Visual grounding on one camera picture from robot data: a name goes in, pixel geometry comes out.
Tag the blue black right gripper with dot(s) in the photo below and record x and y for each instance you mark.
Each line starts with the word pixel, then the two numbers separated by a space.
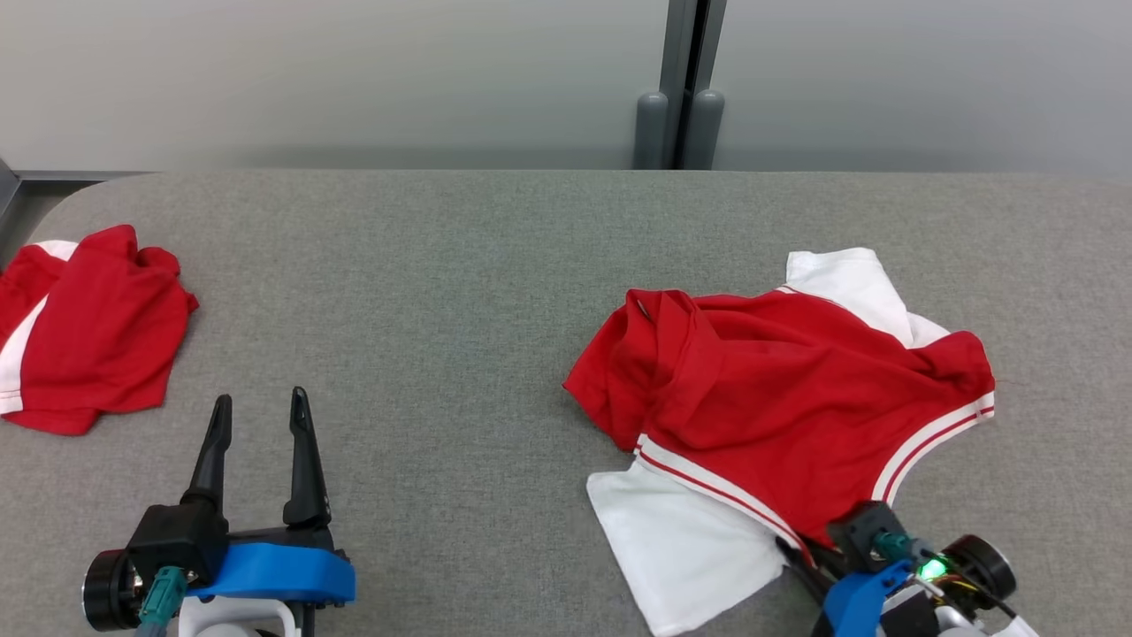
pixel 862 606

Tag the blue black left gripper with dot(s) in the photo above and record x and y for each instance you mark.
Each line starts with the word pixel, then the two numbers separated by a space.
pixel 274 575

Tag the red jersey with white sleeves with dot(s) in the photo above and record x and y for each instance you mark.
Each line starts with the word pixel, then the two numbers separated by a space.
pixel 778 389

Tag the red shorts with white stripe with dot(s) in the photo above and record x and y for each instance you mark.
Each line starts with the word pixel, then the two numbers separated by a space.
pixel 97 336

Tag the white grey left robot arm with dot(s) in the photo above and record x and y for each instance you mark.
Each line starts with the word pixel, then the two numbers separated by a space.
pixel 239 619

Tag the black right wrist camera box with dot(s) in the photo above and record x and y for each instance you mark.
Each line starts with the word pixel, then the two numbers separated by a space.
pixel 858 529

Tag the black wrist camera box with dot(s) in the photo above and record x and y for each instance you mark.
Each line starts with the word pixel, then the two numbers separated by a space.
pixel 177 535
pixel 858 529

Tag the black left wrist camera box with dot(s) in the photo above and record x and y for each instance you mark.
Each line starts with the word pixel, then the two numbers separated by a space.
pixel 177 535

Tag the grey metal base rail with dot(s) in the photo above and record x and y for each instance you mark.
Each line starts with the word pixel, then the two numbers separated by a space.
pixel 80 176

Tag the grey partition post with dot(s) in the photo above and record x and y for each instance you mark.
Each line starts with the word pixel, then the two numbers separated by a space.
pixel 674 53

